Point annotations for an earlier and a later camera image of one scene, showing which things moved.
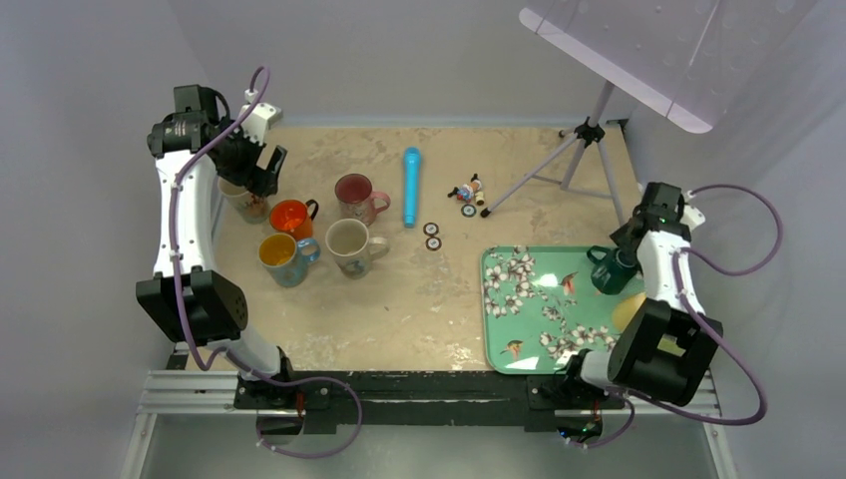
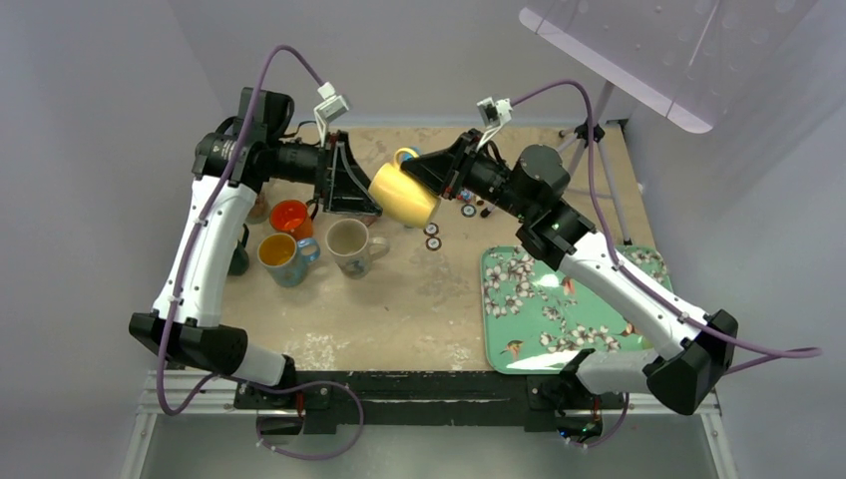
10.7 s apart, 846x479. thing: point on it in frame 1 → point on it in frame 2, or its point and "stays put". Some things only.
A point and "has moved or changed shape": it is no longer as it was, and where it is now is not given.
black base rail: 358,398 stays put
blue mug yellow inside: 286,258 stays put
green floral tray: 539,305 stays put
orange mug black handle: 294,217 stays put
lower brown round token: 433,243 stays put
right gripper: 620,238 → 447,171
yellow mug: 627,308 → 401,197
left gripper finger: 256,185 → 349,189
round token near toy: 468,210 stays put
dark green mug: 612,267 has moved or changed shape
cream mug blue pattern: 348,242 stays put
